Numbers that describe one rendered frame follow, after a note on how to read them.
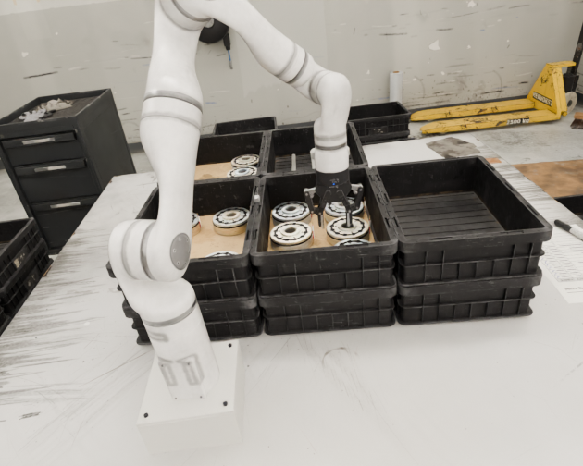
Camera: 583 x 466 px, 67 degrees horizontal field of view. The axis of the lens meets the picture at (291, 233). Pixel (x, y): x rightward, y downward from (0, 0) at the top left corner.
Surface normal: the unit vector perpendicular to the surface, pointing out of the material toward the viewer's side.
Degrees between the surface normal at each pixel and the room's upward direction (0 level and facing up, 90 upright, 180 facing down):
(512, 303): 90
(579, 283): 0
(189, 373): 90
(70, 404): 0
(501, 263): 90
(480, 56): 90
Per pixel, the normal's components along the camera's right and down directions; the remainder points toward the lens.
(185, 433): 0.06, 0.51
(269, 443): -0.11, -0.85
